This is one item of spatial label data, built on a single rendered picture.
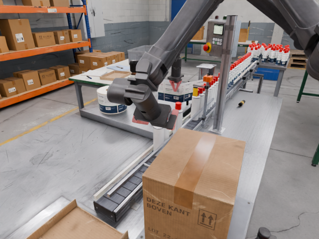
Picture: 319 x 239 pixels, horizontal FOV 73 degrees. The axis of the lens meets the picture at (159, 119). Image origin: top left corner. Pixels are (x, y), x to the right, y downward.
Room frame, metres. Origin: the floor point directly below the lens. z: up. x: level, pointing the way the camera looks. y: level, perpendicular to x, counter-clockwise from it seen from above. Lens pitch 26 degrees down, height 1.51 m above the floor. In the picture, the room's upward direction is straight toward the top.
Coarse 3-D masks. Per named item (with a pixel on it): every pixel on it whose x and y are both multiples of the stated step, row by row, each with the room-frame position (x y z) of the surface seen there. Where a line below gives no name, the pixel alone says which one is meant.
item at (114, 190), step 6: (210, 102) 1.39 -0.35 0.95; (174, 132) 0.96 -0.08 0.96; (168, 138) 0.90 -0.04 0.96; (162, 144) 0.85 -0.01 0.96; (156, 150) 0.80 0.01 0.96; (150, 156) 0.75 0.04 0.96; (144, 162) 0.71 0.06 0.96; (138, 168) 0.68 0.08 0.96; (132, 174) 0.64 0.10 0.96; (126, 180) 0.61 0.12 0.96; (120, 186) 0.58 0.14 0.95; (114, 192) 0.56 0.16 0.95
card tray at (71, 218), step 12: (72, 204) 0.59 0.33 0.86; (60, 216) 0.55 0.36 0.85; (72, 216) 0.56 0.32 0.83; (84, 216) 0.56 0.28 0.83; (48, 228) 0.50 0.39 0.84; (60, 228) 0.51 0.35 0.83; (72, 228) 0.51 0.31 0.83; (84, 228) 0.51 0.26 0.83; (96, 228) 0.51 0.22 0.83; (108, 228) 0.51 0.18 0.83
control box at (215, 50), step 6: (210, 24) 1.34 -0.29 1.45; (240, 24) 1.25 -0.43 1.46; (210, 30) 1.33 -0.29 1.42; (210, 36) 1.33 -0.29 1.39; (216, 36) 1.28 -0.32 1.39; (222, 36) 1.23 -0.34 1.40; (210, 42) 1.32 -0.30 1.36; (222, 42) 1.23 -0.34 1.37; (234, 42) 1.24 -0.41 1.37; (210, 48) 1.32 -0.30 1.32; (216, 48) 1.27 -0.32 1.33; (222, 48) 1.22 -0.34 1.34; (234, 48) 1.25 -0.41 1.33; (210, 54) 1.32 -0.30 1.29; (216, 54) 1.26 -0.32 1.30; (234, 54) 1.25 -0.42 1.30
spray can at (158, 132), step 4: (156, 128) 0.86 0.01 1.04; (160, 128) 0.86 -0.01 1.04; (156, 132) 0.86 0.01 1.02; (160, 132) 0.86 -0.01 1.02; (156, 136) 0.86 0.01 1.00; (160, 136) 0.86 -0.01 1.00; (156, 140) 0.86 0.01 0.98; (160, 140) 0.86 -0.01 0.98; (156, 144) 0.86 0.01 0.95; (160, 144) 0.86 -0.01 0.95; (156, 148) 0.86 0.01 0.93; (156, 156) 0.86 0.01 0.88
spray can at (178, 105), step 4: (176, 104) 1.05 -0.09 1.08; (180, 104) 1.05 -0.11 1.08; (176, 108) 1.05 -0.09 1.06; (180, 108) 1.05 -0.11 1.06; (180, 112) 1.03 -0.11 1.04; (180, 116) 1.04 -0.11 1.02; (176, 120) 1.03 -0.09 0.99; (180, 120) 1.04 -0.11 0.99; (176, 124) 1.03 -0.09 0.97; (180, 124) 1.04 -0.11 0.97; (176, 128) 1.03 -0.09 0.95
